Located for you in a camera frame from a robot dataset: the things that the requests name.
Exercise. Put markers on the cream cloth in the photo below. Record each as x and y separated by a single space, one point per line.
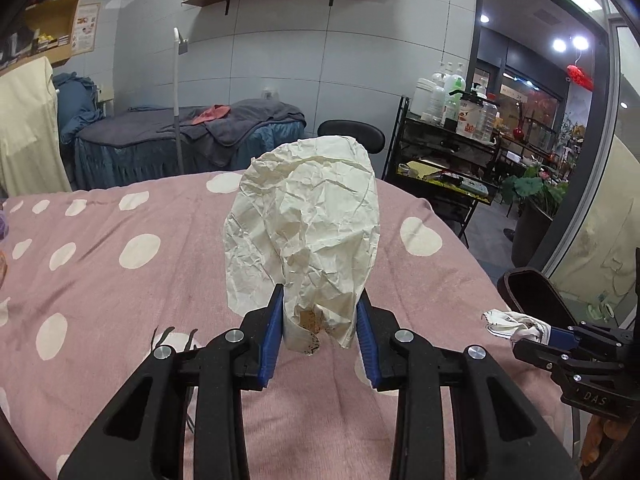
30 130

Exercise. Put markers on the potted green plant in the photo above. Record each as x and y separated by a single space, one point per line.
537 195

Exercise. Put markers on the white tissue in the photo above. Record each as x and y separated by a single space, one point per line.
515 322

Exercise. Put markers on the blue clothes pile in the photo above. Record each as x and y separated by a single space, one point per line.
75 105

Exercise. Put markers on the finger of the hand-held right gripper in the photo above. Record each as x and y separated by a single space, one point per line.
590 337
542 357

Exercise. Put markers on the cream paper bag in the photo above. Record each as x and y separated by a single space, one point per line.
310 220

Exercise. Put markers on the red hanging ornament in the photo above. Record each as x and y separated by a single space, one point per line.
580 76

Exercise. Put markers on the person's right hand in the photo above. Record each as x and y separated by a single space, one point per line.
600 440

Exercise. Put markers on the black utility cart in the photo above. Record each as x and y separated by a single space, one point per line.
440 145

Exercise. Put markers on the yellow paper sheet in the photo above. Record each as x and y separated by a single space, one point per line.
422 170

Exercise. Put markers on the grey massage bed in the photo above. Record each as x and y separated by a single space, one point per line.
140 145

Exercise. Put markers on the black stool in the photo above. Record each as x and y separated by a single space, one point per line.
350 130

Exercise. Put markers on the wooden wall cabinet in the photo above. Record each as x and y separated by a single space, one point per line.
60 25

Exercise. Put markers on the red cloth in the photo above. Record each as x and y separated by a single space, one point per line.
212 114

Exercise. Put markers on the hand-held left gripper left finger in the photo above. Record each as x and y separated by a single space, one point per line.
272 332

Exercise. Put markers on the grey door frame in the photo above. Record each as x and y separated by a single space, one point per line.
477 35

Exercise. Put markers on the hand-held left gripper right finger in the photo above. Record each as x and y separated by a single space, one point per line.
367 350

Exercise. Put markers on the cluster of toiletry bottles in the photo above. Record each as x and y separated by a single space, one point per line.
455 105

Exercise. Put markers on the white floor lamp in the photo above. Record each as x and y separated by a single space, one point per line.
177 110

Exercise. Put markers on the black trash bin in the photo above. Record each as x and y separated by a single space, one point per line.
535 295

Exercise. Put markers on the wall poster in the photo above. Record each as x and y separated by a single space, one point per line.
85 27

